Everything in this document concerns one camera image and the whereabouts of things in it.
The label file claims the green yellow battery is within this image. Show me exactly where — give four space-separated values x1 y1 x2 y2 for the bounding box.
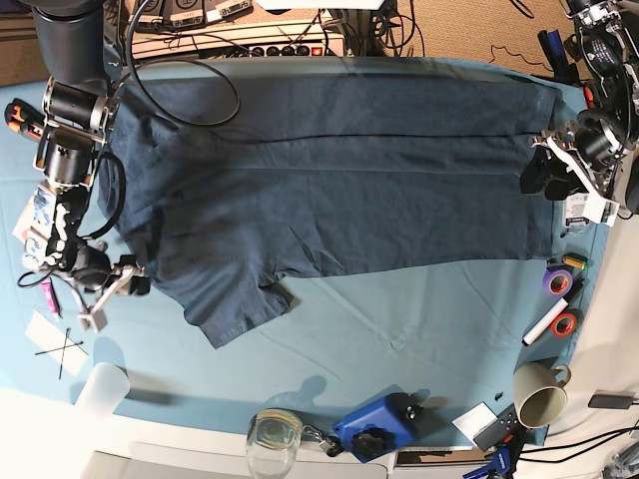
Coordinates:
561 254 589 270

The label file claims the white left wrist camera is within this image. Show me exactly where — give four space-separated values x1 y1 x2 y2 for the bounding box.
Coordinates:
582 193 620 228

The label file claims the black power adapter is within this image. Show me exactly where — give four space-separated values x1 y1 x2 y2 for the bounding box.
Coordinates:
587 393 638 410

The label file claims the purple tape roll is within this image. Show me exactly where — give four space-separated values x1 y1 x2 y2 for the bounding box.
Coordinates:
542 266 573 298

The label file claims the black marker pen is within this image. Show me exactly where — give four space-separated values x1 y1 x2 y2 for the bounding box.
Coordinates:
563 279 584 303

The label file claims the blue spring clamp top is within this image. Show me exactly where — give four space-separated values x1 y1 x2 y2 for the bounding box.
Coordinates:
537 30 581 85

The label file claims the blue box with black knob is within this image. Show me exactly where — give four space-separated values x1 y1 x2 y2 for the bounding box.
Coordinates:
332 392 422 463

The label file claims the orange black utility knife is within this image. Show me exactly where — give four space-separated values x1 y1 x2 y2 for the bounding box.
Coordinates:
4 99 45 142

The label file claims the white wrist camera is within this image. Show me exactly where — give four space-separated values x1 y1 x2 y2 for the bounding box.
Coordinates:
582 193 620 228
78 310 108 333

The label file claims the white paper card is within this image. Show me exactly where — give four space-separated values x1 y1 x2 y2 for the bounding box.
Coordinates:
25 311 88 376

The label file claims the black hairpin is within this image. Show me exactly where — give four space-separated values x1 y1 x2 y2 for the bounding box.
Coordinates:
58 327 71 380
34 341 84 356

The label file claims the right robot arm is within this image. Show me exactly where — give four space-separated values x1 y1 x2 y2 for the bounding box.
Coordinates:
5 1 150 331

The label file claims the white power strip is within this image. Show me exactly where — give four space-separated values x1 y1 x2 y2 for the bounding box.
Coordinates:
132 20 348 60

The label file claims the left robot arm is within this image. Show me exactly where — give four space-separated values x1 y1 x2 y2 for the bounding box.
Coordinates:
520 1 638 201

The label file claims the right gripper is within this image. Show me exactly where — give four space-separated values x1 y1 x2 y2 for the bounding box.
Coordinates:
47 243 151 314

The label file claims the beige ceramic mug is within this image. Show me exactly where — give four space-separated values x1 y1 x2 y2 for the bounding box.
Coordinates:
512 362 571 429

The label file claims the white marker pen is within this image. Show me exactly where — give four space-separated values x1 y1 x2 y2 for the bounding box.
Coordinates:
522 297 569 346

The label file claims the grey remote control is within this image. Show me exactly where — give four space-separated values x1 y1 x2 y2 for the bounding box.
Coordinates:
473 403 520 452

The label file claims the white business card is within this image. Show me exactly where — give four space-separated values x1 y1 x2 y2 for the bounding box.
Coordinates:
452 402 497 442

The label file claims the translucent plastic cup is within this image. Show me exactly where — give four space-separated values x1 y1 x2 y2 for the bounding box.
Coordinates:
75 362 131 418

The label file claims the red tape roll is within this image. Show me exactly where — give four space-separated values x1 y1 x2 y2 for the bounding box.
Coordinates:
550 310 578 338

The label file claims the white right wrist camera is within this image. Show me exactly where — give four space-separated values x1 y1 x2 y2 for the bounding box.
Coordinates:
78 310 108 333

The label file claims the white paper with red swatch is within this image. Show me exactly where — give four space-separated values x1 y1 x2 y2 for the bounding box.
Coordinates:
13 183 56 270

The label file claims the dark blue T-shirt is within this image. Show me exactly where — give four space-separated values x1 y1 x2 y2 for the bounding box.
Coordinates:
99 75 557 348

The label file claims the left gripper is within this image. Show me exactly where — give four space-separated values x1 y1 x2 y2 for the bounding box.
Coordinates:
519 117 629 200

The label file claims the clear glass jar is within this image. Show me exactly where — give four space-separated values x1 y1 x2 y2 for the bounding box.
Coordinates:
246 408 304 478

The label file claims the pink glue tube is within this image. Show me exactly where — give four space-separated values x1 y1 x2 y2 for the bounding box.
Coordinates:
40 278 62 321

